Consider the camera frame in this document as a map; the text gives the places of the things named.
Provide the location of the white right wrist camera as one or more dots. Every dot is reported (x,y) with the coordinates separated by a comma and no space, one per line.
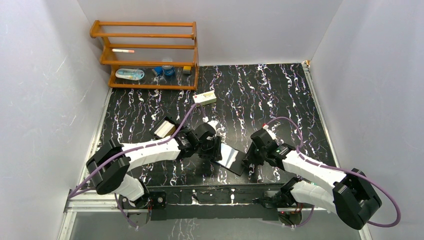
(269,131)

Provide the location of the wooden shelf rack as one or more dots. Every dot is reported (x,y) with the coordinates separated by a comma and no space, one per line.
(151,41)

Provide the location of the small blue block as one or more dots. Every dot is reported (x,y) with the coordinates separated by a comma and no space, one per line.
(157,71)

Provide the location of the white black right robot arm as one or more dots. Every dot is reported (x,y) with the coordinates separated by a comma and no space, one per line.
(347,195)

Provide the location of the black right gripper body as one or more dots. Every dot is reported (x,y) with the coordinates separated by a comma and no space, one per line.
(256,156)

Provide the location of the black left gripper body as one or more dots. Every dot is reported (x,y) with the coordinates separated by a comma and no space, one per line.
(216,148)

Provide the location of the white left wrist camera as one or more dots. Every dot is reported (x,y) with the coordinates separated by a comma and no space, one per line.
(212,123)

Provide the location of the aluminium frame rail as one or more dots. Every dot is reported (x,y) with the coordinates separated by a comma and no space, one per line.
(90,216)

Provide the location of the small yellow black block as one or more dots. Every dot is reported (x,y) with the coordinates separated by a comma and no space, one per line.
(187,70)

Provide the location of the blue white plastic package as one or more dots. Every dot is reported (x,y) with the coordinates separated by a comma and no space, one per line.
(130,74)

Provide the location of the blue jar clear lid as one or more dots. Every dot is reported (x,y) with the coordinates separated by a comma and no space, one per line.
(168,67)

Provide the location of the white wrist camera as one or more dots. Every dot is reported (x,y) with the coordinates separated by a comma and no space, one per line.
(269,131)
(212,123)

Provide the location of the black card holder box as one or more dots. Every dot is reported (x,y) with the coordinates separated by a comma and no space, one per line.
(164,128)

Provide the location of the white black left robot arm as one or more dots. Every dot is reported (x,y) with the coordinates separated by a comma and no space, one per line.
(112,162)

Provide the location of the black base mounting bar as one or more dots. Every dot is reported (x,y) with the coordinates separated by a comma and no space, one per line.
(231,201)

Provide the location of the white pink marker pen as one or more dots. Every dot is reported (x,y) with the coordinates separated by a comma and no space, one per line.
(115,50)

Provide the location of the white green red carton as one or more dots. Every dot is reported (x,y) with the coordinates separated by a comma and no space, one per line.
(205,98)

